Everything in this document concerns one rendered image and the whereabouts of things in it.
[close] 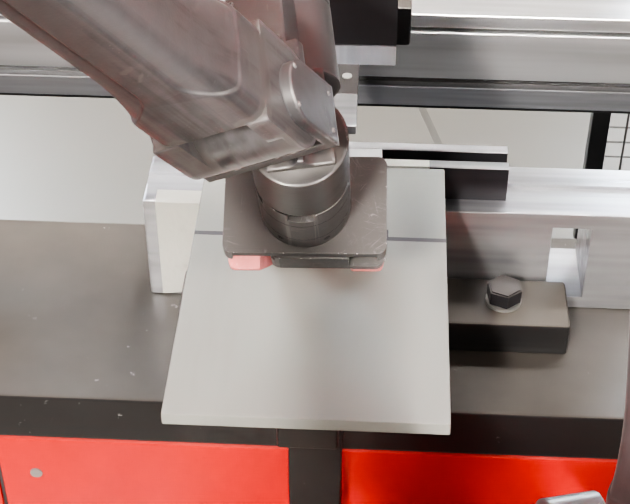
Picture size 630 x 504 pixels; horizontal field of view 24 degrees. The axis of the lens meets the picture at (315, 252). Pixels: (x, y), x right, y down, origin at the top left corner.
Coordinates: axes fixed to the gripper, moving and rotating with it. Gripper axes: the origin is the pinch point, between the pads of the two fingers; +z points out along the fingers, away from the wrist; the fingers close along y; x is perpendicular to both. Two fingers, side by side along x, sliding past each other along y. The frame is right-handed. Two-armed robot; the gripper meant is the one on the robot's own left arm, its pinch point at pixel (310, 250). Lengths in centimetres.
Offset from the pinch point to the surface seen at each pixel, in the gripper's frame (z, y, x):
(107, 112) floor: 171, 49, -86
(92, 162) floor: 162, 49, -72
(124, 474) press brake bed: 18.7, 15.0, 12.4
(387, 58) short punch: 1.4, -5.2, -15.2
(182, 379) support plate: -4.3, 7.8, 10.2
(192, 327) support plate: -1.8, 7.6, 6.0
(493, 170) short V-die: 8.2, -13.3, -9.3
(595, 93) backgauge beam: 28.7, -24.6, -25.2
